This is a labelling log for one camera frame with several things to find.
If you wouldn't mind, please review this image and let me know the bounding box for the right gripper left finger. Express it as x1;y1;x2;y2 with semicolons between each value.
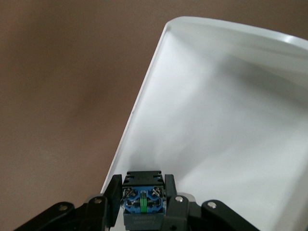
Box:
14;175;123;231

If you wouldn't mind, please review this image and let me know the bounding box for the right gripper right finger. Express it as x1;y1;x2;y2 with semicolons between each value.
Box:
163;174;265;231

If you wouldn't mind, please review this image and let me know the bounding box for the orange push button switch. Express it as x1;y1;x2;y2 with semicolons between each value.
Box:
119;170;168;231

